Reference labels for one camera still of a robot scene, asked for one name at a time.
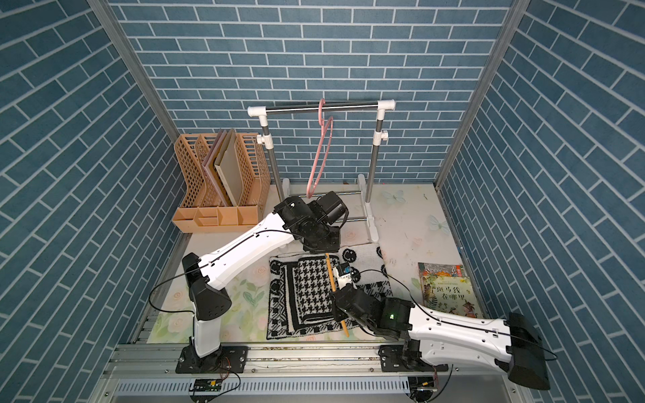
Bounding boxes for orange clothes hanger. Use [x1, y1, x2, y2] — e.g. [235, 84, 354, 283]
[324, 253, 350, 339]

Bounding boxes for smiley face grey scarf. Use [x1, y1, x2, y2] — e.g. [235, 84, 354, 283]
[265, 243, 389, 340]

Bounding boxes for pink clothes hanger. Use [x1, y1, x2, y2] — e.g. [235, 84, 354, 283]
[306, 98, 334, 198]

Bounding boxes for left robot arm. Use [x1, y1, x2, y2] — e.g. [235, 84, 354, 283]
[181, 191, 349, 359]

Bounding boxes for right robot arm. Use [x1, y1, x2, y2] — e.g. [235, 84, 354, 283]
[331, 284, 550, 391]

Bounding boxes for colourful picture book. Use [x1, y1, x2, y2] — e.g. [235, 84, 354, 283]
[418, 263, 484, 318]

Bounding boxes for white steel clothes rack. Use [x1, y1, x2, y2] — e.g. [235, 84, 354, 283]
[247, 99, 396, 243]

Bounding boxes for beige folder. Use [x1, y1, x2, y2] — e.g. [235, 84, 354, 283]
[215, 129, 243, 206]

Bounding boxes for orange plastic file organizer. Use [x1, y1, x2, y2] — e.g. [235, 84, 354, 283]
[172, 129, 270, 233]

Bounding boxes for purple folder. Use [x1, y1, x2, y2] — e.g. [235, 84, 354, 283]
[203, 129, 230, 207]

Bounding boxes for left green circuit board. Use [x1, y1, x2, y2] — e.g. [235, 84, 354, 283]
[189, 379, 223, 395]

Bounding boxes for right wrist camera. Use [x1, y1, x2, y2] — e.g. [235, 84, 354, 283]
[333, 263, 355, 290]

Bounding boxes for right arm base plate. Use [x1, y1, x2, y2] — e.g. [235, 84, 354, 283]
[378, 340, 449, 373]

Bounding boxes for aluminium mounting rail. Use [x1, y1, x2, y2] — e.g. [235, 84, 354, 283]
[90, 342, 532, 402]

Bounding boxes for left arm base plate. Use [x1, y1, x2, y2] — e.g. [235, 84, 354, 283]
[175, 344, 249, 374]

